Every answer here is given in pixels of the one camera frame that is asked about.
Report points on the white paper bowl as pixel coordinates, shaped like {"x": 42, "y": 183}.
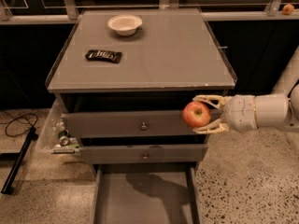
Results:
{"x": 125, "y": 25}

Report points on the grey drawer cabinet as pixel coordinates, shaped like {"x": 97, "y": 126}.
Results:
{"x": 170, "y": 58}

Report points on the clear plastic trash bin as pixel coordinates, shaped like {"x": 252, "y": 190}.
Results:
{"x": 48, "y": 142}

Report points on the metal window railing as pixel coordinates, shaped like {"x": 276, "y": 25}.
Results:
{"x": 71, "y": 11}

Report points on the green soda can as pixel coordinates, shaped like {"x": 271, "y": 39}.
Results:
{"x": 63, "y": 137}

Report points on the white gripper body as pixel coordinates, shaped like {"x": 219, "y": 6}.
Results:
{"x": 240, "y": 112}

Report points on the grey drawer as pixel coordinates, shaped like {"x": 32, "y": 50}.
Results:
{"x": 126, "y": 124}
{"x": 155, "y": 193}
{"x": 143, "y": 154}

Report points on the grey bottom drawer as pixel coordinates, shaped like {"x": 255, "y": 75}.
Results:
{"x": 155, "y": 193}

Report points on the black metal stand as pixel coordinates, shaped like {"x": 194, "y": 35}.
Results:
{"x": 19, "y": 156}

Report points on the red apple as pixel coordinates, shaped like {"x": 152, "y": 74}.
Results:
{"x": 196, "y": 114}

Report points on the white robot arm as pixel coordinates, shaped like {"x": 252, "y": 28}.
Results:
{"x": 275, "y": 111}

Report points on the orange fruit on ledge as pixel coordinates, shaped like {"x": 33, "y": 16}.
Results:
{"x": 288, "y": 9}

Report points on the grey top drawer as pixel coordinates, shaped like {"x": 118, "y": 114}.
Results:
{"x": 126, "y": 124}

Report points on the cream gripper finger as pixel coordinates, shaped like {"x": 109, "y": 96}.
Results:
{"x": 217, "y": 101}
{"x": 216, "y": 126}

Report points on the grey middle drawer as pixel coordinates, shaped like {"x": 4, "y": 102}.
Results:
{"x": 143, "y": 154}

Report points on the black candy bar wrapper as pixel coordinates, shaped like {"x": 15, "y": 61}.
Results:
{"x": 103, "y": 55}

